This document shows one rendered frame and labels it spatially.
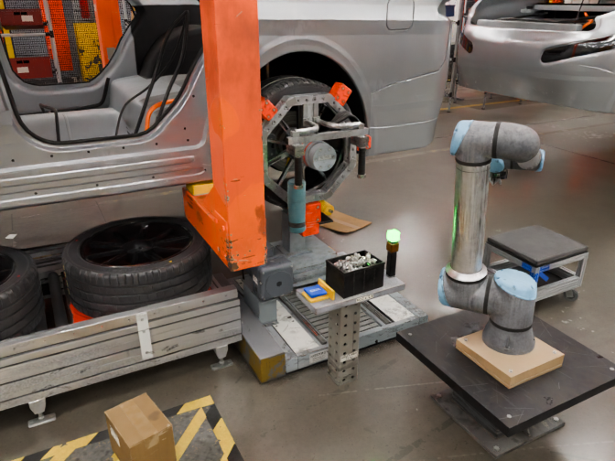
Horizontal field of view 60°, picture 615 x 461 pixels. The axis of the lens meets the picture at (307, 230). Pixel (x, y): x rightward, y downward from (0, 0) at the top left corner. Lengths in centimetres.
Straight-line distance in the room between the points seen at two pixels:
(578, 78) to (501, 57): 66
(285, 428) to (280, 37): 171
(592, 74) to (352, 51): 222
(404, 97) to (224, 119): 131
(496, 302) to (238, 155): 109
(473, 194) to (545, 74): 281
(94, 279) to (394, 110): 175
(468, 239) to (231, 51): 105
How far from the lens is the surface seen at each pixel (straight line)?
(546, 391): 209
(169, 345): 238
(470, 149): 180
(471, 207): 189
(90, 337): 228
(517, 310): 206
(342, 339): 228
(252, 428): 224
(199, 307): 234
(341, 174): 279
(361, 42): 283
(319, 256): 297
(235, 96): 199
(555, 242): 315
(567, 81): 455
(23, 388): 236
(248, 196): 210
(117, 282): 234
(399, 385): 245
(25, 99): 415
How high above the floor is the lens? 155
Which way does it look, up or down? 24 degrees down
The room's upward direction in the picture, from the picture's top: straight up
